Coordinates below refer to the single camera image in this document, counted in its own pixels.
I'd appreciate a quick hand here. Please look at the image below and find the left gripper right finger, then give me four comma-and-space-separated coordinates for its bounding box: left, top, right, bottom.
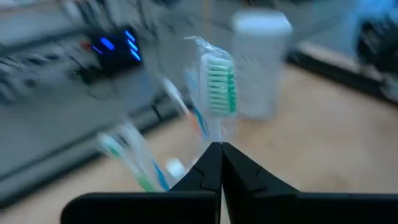
221, 142, 299, 224

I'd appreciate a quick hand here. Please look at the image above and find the white wipes canister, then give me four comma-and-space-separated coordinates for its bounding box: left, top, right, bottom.
231, 9, 294, 121

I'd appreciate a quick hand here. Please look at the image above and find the black device with blue lights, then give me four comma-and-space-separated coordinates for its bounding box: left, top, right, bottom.
90, 26, 144, 77

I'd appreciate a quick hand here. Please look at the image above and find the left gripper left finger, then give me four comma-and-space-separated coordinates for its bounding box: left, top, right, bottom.
170, 142, 223, 193

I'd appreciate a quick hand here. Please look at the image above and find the clear acrylic organizer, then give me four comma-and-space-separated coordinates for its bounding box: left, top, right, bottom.
96, 102, 237, 194

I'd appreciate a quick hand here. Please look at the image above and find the green toothbrush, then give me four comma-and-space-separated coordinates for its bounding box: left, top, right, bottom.
98, 132, 156, 192
183, 35, 240, 144

